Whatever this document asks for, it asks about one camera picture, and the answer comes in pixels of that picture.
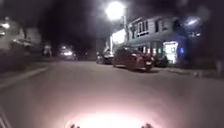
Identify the dark red car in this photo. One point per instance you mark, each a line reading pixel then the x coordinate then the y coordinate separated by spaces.
pixel 133 59

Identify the grey asphalt road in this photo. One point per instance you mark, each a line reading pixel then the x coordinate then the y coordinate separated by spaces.
pixel 100 88

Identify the vehicle with headlights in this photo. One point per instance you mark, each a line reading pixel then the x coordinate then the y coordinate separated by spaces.
pixel 66 53

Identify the building with lit shopfront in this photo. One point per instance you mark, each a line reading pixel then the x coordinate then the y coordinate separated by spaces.
pixel 153 33

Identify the street lamp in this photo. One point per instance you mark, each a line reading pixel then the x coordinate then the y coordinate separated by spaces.
pixel 115 10

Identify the robot's own part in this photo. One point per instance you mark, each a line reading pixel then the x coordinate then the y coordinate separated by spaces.
pixel 146 126
pixel 74 126

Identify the pale building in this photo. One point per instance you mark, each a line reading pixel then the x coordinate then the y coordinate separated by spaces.
pixel 13 35

